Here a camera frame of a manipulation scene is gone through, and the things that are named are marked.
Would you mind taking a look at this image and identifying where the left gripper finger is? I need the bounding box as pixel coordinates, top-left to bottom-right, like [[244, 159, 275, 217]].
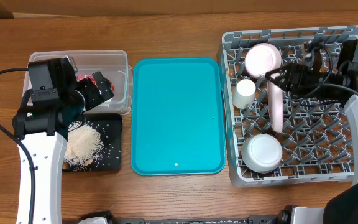
[[92, 72, 114, 101], [76, 78, 104, 110]]

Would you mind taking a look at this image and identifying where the white pink plate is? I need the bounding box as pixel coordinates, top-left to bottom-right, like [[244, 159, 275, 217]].
[[267, 82, 283, 133]]

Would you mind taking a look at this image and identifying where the red snack wrapper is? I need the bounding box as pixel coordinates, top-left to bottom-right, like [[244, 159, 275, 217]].
[[76, 74, 114, 91]]

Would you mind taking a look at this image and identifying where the cream cup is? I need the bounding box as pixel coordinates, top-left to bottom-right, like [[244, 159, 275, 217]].
[[232, 79, 256, 109]]

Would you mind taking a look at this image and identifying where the white rice pile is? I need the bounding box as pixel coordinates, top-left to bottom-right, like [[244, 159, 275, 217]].
[[63, 120, 121, 171]]

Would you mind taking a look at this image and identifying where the grey metal bowl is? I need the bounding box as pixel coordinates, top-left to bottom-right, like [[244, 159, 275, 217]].
[[241, 134, 283, 174]]

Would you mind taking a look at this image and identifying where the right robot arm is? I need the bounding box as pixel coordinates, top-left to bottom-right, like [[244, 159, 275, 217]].
[[265, 40, 358, 223]]

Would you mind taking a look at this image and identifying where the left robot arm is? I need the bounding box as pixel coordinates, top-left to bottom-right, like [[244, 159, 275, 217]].
[[12, 56, 114, 223]]

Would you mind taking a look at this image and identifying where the grey dishwasher rack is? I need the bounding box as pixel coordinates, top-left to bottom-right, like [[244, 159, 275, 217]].
[[218, 26, 358, 187]]

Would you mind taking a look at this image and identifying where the clear plastic bin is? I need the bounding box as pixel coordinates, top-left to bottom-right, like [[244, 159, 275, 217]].
[[29, 50, 132, 115]]

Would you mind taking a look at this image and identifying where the black tray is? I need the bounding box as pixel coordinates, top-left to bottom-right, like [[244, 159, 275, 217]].
[[61, 113, 124, 172]]

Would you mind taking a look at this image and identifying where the teal serving tray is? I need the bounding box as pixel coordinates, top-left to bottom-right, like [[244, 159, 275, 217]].
[[131, 57, 226, 175]]

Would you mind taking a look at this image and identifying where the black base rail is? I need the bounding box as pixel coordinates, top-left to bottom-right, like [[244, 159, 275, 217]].
[[76, 205, 326, 224]]

